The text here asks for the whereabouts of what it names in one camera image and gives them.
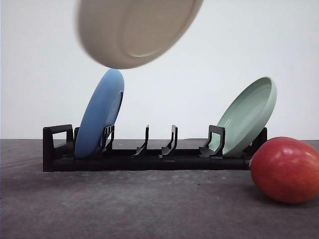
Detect white plate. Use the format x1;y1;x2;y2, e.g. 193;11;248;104
76;0;204;70

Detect blue plate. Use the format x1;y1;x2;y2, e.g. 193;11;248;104
75;69;125;159

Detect black plastic dish rack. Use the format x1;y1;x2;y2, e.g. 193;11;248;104
42;124;268;172

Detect red pomegranate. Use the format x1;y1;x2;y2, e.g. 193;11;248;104
250;136;319;204

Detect green plate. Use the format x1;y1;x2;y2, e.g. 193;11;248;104
210;77;277;157

